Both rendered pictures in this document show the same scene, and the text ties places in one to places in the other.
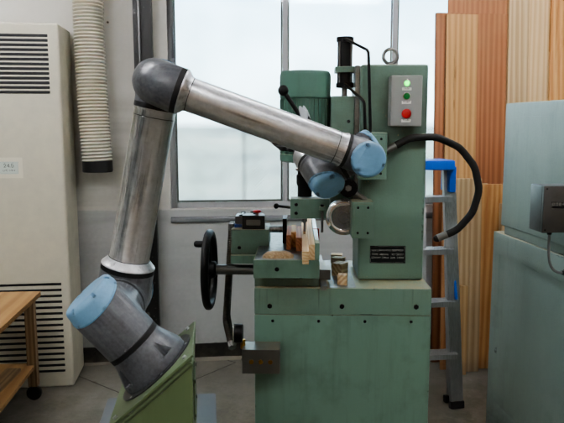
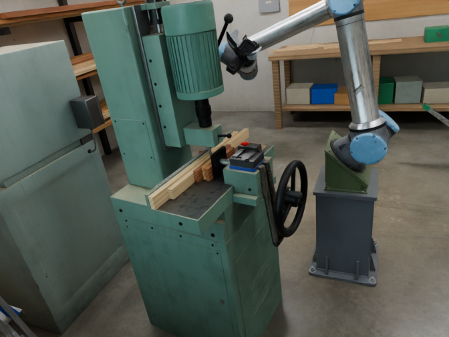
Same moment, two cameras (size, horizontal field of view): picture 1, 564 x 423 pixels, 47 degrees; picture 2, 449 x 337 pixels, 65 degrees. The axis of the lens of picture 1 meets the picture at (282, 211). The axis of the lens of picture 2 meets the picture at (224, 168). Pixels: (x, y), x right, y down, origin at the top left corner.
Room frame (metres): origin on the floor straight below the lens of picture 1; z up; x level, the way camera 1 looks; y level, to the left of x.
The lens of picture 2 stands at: (3.33, 0.65, 1.52)
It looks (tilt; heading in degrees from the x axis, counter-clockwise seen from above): 26 degrees down; 213
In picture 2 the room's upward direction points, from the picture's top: 8 degrees counter-clockwise
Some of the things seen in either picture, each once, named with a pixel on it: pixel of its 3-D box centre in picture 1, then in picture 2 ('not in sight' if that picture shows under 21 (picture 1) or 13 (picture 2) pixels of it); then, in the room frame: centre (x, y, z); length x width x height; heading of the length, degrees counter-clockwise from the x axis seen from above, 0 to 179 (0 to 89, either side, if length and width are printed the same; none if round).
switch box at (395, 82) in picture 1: (404, 101); not in sight; (2.13, -0.40, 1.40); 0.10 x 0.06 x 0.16; 89
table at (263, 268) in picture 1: (274, 250); (230, 180); (2.32, 0.03, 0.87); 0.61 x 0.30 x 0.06; 179
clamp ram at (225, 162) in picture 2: (276, 228); (226, 162); (2.32, 0.02, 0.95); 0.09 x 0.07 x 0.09; 179
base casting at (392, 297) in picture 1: (338, 284); (193, 190); (2.27, -0.20, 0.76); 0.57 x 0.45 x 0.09; 89
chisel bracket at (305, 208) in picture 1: (310, 209); (203, 136); (2.27, -0.10, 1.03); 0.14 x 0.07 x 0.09; 89
